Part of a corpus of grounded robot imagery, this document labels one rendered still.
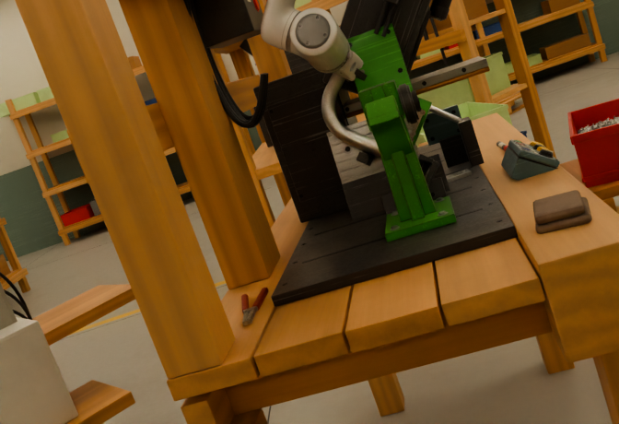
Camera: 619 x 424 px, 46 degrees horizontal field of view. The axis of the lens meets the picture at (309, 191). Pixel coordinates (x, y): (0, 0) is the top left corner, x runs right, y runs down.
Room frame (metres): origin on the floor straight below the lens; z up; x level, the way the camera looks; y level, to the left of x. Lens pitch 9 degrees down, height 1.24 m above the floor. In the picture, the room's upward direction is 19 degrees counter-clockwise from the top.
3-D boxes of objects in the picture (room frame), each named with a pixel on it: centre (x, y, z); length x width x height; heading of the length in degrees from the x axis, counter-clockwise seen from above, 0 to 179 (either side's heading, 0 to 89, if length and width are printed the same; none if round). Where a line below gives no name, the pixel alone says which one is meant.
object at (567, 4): (10.04, -2.85, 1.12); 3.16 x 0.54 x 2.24; 86
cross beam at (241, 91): (1.76, 0.17, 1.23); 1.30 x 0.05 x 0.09; 169
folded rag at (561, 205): (1.05, -0.35, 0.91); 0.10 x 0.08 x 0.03; 159
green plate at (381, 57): (1.60, -0.24, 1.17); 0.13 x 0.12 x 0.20; 169
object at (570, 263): (1.64, -0.46, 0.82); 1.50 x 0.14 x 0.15; 169
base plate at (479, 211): (1.69, -0.19, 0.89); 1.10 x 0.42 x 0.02; 169
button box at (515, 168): (1.45, -0.44, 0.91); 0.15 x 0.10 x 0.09; 169
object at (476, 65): (1.75, -0.30, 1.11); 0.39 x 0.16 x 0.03; 79
